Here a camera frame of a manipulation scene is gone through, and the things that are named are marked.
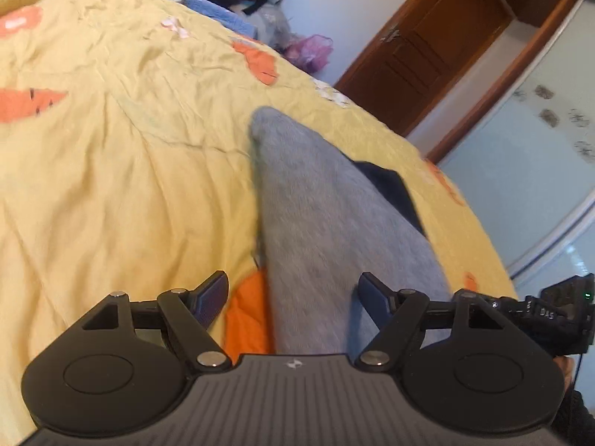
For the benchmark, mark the yellow flowered blanket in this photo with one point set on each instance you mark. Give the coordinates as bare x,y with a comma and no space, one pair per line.
116,158

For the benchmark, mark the frosted glass wardrobe door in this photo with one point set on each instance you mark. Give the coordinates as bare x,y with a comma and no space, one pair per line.
525,158

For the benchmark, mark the light blue clear-wrapped bundle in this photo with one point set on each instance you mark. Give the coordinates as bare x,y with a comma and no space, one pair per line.
276,30

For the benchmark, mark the brown wooden door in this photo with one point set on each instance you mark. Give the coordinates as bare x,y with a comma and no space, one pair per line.
432,42

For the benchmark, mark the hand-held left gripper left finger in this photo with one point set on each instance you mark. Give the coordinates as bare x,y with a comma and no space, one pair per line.
211,299

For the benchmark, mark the blue fleece blanket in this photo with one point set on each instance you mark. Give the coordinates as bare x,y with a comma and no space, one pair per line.
218,14

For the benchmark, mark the person's right forearm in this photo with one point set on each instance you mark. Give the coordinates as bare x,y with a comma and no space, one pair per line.
578,416

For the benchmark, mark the grey garment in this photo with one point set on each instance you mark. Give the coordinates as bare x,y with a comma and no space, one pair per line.
320,223

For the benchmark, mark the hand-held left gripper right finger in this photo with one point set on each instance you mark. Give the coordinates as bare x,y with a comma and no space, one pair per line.
374,298

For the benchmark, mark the purple plastic bag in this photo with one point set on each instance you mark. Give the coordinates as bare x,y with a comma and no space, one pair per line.
309,53

